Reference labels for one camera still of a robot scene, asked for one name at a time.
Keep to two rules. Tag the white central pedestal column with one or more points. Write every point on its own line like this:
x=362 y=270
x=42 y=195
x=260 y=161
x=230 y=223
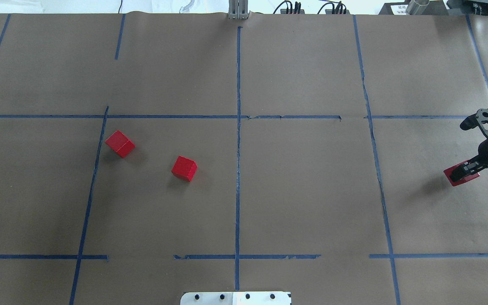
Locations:
x=237 y=298

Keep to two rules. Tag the red block picked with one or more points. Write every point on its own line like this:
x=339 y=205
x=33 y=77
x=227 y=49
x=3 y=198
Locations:
x=451 y=176

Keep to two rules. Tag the red block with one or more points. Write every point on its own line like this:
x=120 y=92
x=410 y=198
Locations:
x=184 y=169
x=120 y=144

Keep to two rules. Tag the aluminium frame post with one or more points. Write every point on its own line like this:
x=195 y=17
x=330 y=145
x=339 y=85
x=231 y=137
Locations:
x=238 y=9

